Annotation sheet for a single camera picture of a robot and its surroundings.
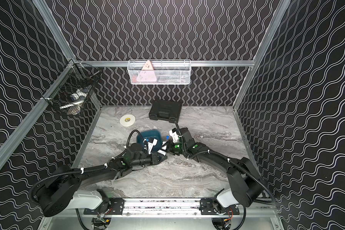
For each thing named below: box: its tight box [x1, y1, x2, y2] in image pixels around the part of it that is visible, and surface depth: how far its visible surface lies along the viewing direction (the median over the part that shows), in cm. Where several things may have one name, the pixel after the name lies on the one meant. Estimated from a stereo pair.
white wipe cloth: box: [157, 140, 167, 156], surface depth 79 cm
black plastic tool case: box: [148, 99, 182, 124], surface depth 112 cm
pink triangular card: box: [136, 60, 157, 82], surface depth 92 cm
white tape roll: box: [119, 114, 137, 127], surface depth 113 cm
